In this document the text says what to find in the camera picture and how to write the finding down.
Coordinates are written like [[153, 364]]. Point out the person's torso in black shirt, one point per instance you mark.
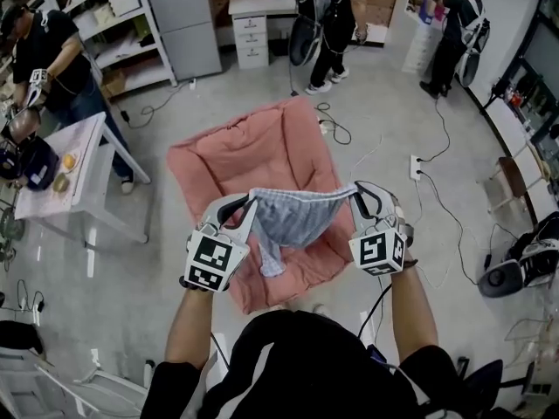
[[314, 373]]

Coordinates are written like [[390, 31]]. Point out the small bowl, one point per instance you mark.
[[61, 183]]

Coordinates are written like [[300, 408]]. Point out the grey fridge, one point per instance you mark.
[[188, 24]]

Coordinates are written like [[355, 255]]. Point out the dark wrist band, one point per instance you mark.
[[410, 263]]

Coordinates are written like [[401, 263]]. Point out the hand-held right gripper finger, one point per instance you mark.
[[359, 216], [386, 201]]

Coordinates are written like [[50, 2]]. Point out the white desk with drawers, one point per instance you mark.
[[253, 24]]

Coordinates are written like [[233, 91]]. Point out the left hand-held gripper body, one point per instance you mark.
[[209, 256]]

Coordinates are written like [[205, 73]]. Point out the white shelf unit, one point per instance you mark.
[[113, 29]]

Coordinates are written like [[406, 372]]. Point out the wooden chair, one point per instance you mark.
[[513, 181]]

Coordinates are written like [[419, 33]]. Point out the white counter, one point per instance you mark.
[[511, 129]]

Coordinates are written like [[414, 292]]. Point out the white table with pink cloth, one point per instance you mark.
[[87, 168]]

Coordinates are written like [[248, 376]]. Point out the blue checkered shorts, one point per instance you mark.
[[297, 221]]

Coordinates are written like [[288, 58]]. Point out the white drawer cabinet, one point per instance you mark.
[[419, 46]]

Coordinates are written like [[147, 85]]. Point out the copper inner pot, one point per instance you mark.
[[25, 125]]

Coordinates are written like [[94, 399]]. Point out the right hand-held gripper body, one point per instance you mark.
[[375, 251]]

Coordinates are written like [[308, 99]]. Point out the person's left forearm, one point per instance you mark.
[[192, 330]]

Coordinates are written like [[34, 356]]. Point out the person's right shoe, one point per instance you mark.
[[321, 310]]

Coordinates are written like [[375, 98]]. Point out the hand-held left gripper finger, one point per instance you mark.
[[214, 212], [249, 227]]

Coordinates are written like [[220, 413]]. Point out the person's right forearm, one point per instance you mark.
[[412, 312]]

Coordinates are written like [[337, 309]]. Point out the white power strip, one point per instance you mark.
[[415, 167]]

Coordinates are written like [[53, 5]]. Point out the pink cushioned armchair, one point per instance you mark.
[[262, 155]]

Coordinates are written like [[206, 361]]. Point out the black waist device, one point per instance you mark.
[[377, 354]]

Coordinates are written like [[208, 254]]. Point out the orange fruit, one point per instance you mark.
[[70, 162]]

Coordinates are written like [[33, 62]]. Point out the dark blue rice cooker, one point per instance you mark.
[[35, 168]]

